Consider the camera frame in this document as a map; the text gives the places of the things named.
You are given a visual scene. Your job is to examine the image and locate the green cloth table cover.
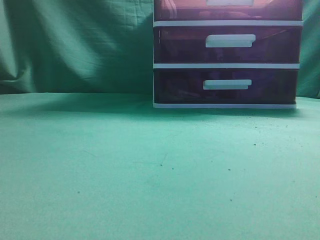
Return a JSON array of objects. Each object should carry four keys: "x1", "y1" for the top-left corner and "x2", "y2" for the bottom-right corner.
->
[{"x1": 0, "y1": 93, "x2": 320, "y2": 240}]

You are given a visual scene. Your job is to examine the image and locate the white drawer cabinet frame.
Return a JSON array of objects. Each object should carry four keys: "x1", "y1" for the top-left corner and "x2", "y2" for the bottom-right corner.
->
[{"x1": 153, "y1": 9, "x2": 303, "y2": 109}]

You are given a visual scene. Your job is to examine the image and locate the tinted drawer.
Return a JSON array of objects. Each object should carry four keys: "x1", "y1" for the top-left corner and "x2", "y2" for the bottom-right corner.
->
[
  {"x1": 153, "y1": 68, "x2": 298, "y2": 105},
  {"x1": 153, "y1": 0, "x2": 303, "y2": 21},
  {"x1": 153, "y1": 26, "x2": 302, "y2": 64}
]

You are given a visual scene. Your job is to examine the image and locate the green cloth backdrop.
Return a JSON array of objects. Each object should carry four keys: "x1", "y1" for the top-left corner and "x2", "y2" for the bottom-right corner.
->
[{"x1": 0, "y1": 0, "x2": 320, "y2": 99}]

